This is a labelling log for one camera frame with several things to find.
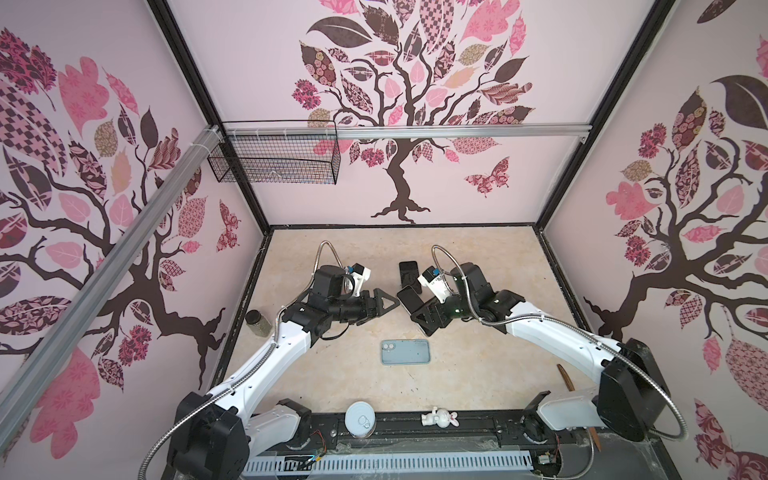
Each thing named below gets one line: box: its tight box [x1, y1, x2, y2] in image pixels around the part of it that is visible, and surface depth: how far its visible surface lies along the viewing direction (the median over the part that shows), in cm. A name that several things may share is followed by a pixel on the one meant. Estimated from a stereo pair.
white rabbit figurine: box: [420, 406, 460, 428], surface depth 75 cm
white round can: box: [344, 401, 377, 439], surface depth 73 cm
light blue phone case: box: [381, 339, 431, 365], surface depth 89 cm
